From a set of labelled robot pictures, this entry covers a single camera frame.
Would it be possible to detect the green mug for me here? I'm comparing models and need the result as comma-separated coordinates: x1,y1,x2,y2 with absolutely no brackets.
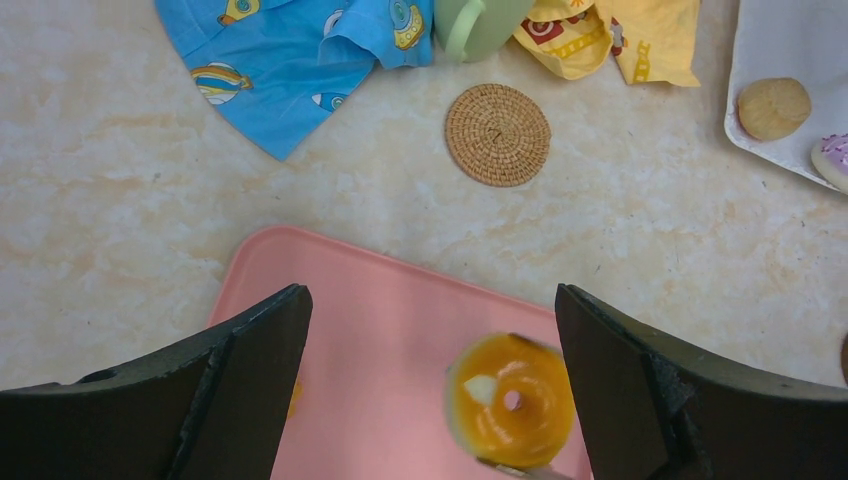
434,0,535,63

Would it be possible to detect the orange glazed bun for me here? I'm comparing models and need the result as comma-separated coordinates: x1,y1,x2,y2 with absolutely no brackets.
443,332,576,470

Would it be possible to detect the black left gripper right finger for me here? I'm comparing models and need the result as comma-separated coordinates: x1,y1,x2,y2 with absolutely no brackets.
555,284,847,479

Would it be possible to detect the blue patterned cloth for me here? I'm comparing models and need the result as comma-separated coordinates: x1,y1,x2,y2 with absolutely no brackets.
155,0,434,161

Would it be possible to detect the yellow patterned cloth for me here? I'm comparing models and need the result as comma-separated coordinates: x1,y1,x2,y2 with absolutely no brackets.
513,0,700,87

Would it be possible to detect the round tan muffin cake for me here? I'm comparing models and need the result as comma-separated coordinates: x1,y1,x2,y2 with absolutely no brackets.
736,77,812,141

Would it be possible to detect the white tiered dessert stand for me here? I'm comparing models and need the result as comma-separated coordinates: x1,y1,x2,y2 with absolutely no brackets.
724,0,847,190

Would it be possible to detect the purple sprinkled donut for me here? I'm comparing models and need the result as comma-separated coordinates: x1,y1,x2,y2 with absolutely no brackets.
811,134,848,193

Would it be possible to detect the pink plastic tray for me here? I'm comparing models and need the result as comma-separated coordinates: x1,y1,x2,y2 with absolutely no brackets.
209,226,558,479

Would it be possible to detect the yellow flower cookie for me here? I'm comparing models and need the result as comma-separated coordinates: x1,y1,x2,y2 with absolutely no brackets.
287,377,303,419

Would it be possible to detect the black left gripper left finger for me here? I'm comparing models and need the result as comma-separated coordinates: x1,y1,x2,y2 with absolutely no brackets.
1,285,313,479

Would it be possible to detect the metal tongs white handle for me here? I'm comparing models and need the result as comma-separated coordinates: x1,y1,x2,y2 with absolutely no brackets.
476,457,573,480

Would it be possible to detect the woven rattan coaster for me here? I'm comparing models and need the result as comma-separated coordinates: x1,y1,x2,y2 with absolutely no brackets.
444,83,552,188

